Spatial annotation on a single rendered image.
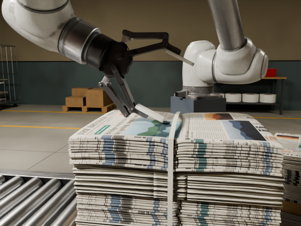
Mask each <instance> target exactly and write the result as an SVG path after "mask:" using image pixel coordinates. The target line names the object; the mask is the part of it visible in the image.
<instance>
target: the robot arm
mask: <svg viewBox="0 0 301 226"><path fill-rule="evenodd" d="M207 1H208V4H209V8H210V11H211V15H212V18H213V22H214V25H215V29H216V32H217V36H218V39H219V43H220V45H219V46H218V48H217V49H215V45H214V44H213V43H211V42H209V41H207V40H201V41H195V42H191V43H190V45H189V46H188V47H187V49H186V51H185V55H184V57H181V56H180V54H181V52H182V51H181V50H180V49H178V48H176V47H174V46H173V45H171V44H169V34H168V33H167V32H131V31H128V30H123V31H122V34H123V36H122V39H121V42H117V41H115V40H113V39H111V38H110V37H108V36H106V35H104V34H101V31H100V29H99V28H97V27H95V26H94V25H92V24H90V23H88V22H86V21H84V20H83V19H81V18H78V17H77V16H75V15H74V10H73V8H72V6H71V3H70V0H3V3H2V14H3V17H4V19H5V21H6V22H7V23H8V24H9V25H10V26H11V27H12V28H13V29H14V30H15V31H16V32H17V33H18V34H20V35H21V36H22V37H24V38H25V39H27V40H29V41H31V42H32V43H34V44H36V45H38V46H40V47H42V48H44V49H46V50H49V51H53V52H57V53H60V54H62V55H63V56H65V57H68V58H69V59H71V60H74V61H76V62H78V63H80V64H88V65H90V66H91V67H93V68H95V69H97V70H99V71H101V72H102V73H103V74H104V75H105V76H104V78H103V80H102V82H99V84H98V86H99V87H100V88H102V89H103V90H105V91H106V92H107V94H108V95H109V97H110V98H111V99H112V101H113V102H114V104H115V105H116V106H117V108H118V109H119V110H120V112H121V113H122V114H123V116H124V117H128V116H129V115H131V114H132V113H136V114H137V115H139V116H141V117H143V118H148V116H150V117H152V118H154V119H156V120H158V121H160V122H162V123H163V122H164V120H165V117H163V116H161V115H160V114H158V113H156V112H154V111H152V110H150V109H148V108H147V107H145V106H143V105H141V104H137V105H136V104H135V101H134V99H133V96H132V94H131V92H130V89H129V87H128V84H127V82H126V78H125V75H126V74H127V73H128V72H129V68H130V66H131V65H132V63H133V57H134V56H138V55H141V54H144V53H148V52H153V51H157V50H160V49H164V52H166V53H168V54H170V55H172V56H173V57H175V58H177V59H179V60H181V61H183V68H182V79H183V89H182V90H181V91H177V92H175V94H174V96H175V97H181V98H186V99H191V100H202V99H215V98H223V95H220V94H217V93H214V83H225V84H248V83H253V82H256V81H259V80H261V79H262V78H263V77H265V76H266V73H267V68H268V56H267V55H266V53H265V52H264V51H263V50H261V49H259V48H256V47H255V45H254V44H253V43H252V41H251V39H249V38H248V37H245V36H244V33H243V28H242V23H241V18H240V13H239V8H238V4H237V0H207ZM132 39H163V40H162V42H161V43H156V44H152V45H149V46H145V47H141V48H137V49H132V50H129V48H128V46H127V44H126V42H128V41H132ZM114 77H115V78H116V81H117V83H118V84H119V86H120V88H121V91H122V93H123V96H124V98H125V100H126V103H127V105H128V107H127V106H126V105H125V103H124V102H123V100H122V99H121V98H120V97H119V95H118V94H117V92H116V91H115V89H114V88H113V87H112V86H111V82H110V81H109V79H110V78H114Z"/></svg>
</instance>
